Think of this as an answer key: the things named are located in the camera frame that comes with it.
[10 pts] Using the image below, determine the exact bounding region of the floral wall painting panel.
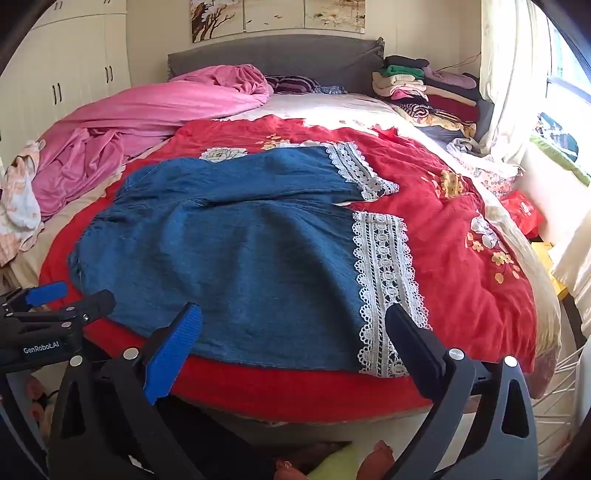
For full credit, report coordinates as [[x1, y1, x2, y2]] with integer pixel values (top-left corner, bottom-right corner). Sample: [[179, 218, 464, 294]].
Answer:
[[304, 0, 366, 34], [190, 0, 244, 43], [244, 0, 305, 34]]

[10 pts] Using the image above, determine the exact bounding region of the grey white crumpled cloth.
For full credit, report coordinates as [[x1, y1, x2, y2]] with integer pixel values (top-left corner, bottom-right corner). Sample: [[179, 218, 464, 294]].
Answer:
[[445, 137, 486, 156]]

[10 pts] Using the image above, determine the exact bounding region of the purple striped pillow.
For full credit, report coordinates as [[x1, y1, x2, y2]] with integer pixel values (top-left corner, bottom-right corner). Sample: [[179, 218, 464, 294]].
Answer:
[[265, 75, 321, 95]]

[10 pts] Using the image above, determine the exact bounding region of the stack of folded clothes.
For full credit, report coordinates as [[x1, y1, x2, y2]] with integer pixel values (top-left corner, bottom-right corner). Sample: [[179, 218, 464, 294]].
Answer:
[[372, 54, 483, 139]]

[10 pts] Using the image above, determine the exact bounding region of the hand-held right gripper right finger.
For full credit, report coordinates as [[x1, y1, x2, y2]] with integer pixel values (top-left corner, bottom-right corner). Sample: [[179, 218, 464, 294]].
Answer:
[[385, 304, 539, 480]]

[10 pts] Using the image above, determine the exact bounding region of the window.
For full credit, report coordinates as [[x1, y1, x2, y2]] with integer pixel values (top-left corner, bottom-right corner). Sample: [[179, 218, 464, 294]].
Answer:
[[547, 18, 591, 108]]

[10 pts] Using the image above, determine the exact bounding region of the red bag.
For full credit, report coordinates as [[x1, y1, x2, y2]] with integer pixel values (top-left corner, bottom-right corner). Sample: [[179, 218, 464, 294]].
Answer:
[[501, 189, 546, 239]]

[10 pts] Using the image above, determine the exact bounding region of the white red floral pillow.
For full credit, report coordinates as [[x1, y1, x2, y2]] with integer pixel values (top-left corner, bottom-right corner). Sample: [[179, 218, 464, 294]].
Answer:
[[461, 151, 526, 200]]

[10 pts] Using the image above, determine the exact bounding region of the pale floral cloth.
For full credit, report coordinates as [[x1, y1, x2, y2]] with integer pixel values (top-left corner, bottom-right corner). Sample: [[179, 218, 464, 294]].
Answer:
[[0, 141, 45, 267]]

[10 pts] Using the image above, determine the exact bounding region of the white wardrobe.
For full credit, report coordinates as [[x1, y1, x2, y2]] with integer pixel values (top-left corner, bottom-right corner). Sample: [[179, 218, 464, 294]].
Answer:
[[0, 0, 130, 162]]

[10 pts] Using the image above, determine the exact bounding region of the pink blanket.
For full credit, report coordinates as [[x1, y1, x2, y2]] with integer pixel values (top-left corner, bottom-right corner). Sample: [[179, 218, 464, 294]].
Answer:
[[32, 65, 275, 220]]

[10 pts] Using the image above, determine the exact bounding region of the yellow box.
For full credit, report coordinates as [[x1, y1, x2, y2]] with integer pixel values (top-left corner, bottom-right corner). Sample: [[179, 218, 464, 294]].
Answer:
[[530, 240, 570, 302]]

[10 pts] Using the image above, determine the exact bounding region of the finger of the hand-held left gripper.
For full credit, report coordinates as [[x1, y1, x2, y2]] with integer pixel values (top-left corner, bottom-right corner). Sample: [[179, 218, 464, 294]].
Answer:
[[7, 290, 116, 342], [0, 281, 69, 319]]

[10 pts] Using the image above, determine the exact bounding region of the grey bed headboard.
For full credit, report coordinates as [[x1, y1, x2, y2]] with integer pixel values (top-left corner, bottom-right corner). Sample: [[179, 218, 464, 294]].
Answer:
[[167, 34, 386, 97]]

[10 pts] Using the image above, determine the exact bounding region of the red floral quilt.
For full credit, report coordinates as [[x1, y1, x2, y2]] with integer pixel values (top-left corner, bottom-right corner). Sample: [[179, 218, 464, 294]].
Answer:
[[39, 115, 539, 423]]

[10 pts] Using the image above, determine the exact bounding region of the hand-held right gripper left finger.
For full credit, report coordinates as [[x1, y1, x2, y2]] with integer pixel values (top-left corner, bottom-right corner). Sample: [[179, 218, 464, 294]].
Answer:
[[48, 302, 208, 480]]

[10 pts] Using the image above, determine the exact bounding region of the yellow green cloth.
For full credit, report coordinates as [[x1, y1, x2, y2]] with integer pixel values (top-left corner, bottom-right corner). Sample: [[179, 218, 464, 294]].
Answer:
[[305, 442, 366, 480]]

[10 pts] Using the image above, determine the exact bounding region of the blue denim pants lace hem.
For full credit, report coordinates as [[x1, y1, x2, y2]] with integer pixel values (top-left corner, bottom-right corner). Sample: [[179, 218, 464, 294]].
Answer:
[[68, 142, 432, 379]]

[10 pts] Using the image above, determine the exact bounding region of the green windowsill cloth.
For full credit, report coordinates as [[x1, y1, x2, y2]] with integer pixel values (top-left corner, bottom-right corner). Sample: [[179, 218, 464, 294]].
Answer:
[[530, 112, 591, 186]]

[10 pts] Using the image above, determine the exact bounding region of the pink patterned cloth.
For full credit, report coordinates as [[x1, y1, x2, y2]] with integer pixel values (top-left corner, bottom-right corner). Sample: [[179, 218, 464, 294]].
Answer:
[[25, 375, 55, 445]]

